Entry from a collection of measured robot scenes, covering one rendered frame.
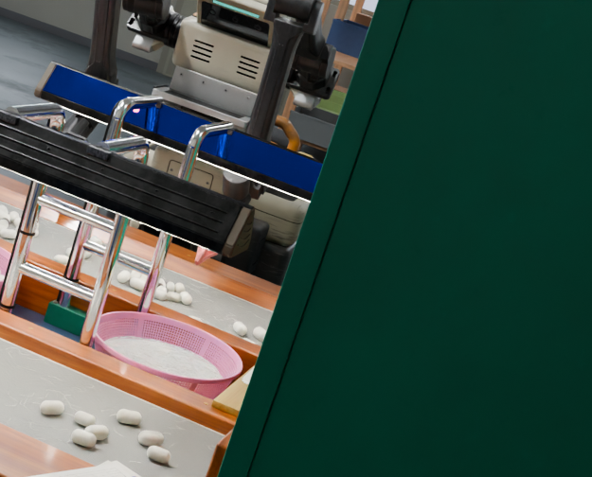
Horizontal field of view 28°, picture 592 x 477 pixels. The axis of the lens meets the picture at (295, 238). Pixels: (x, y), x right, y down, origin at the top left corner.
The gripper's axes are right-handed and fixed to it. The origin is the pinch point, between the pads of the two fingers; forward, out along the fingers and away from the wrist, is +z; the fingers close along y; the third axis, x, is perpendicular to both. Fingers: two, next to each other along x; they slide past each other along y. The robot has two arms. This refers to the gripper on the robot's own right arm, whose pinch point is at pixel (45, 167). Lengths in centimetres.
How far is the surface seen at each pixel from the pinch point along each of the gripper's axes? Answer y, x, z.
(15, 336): 32, -34, 55
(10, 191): -9.3, 11.5, 1.7
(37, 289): 19.7, -10.0, 33.1
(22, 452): 53, -58, 81
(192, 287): 39.7, 8.0, 8.2
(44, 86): 4.2, -29.0, 2.3
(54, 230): 6.3, 8.5, 8.4
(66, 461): 58, -56, 79
